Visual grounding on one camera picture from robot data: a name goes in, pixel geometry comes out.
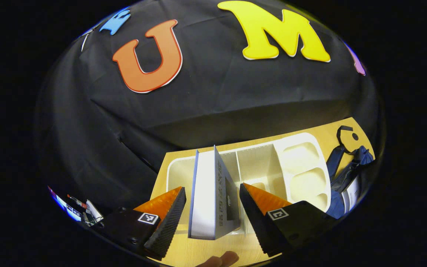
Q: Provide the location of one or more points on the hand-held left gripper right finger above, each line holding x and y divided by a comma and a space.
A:
254, 218

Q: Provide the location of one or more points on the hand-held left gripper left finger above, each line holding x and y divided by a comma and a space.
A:
169, 222

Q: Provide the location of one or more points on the grey-purple cover book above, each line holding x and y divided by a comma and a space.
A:
208, 200

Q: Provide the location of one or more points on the white plastic bookshelf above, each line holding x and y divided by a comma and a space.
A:
302, 167

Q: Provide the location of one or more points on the blue schoolbag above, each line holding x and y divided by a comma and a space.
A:
337, 174

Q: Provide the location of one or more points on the black backdrop cloth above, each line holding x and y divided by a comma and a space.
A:
217, 100

